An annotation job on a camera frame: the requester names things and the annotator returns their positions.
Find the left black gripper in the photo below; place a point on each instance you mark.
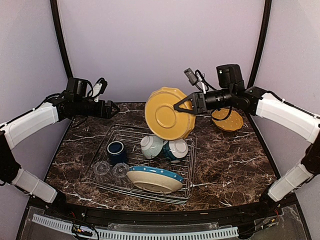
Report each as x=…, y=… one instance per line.
x=107, y=114

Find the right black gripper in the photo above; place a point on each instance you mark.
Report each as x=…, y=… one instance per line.
x=196, y=107

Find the yellow plate with white rings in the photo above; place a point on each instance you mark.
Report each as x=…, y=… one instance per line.
x=161, y=117

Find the yellow polka dot plate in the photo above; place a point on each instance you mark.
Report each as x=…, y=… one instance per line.
x=233, y=123

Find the large beige plate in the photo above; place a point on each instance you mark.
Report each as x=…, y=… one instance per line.
x=154, y=182

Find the blue polka dot plate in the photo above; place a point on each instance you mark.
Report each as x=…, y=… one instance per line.
x=154, y=170

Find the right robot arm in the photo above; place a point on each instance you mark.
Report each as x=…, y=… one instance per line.
x=267, y=105

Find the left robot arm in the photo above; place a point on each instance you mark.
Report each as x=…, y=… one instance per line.
x=80, y=98

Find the teal and white bowl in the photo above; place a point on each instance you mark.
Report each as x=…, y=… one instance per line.
x=175, y=150

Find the dark blue ceramic mug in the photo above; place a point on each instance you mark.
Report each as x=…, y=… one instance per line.
x=117, y=153

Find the white green patterned bowl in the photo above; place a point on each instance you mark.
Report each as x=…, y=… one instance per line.
x=151, y=146

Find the left clear glass cup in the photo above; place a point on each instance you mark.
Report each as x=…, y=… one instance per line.
x=101, y=168

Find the clear glass cup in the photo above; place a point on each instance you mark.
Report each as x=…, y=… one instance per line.
x=101, y=168
x=120, y=170

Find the right clear glass cup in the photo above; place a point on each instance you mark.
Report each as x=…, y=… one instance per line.
x=120, y=170

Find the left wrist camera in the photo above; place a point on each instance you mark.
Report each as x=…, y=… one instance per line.
x=99, y=88

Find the wire dish rack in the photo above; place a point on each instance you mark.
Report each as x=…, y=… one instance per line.
x=131, y=137

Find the black front rail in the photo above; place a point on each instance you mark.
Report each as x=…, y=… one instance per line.
x=242, y=215

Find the right black frame post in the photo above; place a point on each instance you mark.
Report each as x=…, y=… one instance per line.
x=261, y=42

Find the black frame post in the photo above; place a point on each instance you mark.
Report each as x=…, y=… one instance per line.
x=60, y=38
x=261, y=42

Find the left black frame post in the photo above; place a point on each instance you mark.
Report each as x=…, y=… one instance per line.
x=60, y=38

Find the white slotted cable duct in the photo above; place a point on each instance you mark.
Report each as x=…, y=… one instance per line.
x=136, y=232

